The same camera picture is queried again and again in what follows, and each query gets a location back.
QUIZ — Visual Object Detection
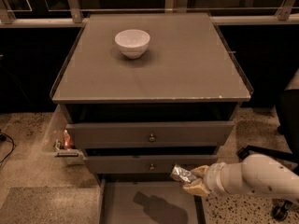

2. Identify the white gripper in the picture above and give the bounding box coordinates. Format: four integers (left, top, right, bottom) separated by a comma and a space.
182, 162, 226, 197

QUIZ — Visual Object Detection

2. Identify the crushed silver redbull can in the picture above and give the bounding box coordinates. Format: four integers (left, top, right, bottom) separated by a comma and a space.
170, 164, 197, 184

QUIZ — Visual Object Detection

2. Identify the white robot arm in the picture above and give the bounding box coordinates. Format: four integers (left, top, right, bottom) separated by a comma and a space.
182, 154, 299, 204

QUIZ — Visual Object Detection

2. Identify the grey bottom drawer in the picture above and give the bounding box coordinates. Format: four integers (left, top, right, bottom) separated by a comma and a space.
98, 175, 207, 224

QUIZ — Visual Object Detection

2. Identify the grey drawer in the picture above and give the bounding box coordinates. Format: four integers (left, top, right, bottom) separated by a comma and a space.
98, 175, 207, 224
64, 105, 235, 149
84, 147, 218, 174

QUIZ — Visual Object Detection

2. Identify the grey middle drawer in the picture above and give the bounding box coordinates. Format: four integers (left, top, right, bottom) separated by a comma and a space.
84, 147, 218, 174

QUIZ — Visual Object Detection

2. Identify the grey drawer cabinet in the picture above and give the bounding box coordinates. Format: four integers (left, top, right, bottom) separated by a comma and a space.
50, 11, 255, 224

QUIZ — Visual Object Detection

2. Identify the grey top drawer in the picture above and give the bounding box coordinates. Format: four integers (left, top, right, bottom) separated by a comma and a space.
64, 105, 235, 149

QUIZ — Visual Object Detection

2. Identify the black office chair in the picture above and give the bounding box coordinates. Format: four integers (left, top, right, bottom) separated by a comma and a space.
236, 89, 299, 222

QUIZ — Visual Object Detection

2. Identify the orange snack packet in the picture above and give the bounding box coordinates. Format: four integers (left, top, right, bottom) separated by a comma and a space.
63, 130, 74, 149

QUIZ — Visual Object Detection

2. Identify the clear plastic side bin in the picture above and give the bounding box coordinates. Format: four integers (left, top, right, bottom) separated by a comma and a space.
42, 105, 84, 165

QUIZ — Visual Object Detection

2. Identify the white ceramic bowl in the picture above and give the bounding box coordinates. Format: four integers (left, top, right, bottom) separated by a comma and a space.
114, 29, 150, 59

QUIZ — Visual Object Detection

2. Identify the grey floor mat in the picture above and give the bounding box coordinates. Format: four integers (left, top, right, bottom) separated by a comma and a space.
0, 187, 98, 224

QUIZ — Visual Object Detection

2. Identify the metal window railing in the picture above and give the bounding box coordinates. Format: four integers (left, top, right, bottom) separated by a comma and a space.
0, 0, 299, 25

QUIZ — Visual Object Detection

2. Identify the black floor cable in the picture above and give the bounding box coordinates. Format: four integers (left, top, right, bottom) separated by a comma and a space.
0, 128, 17, 165

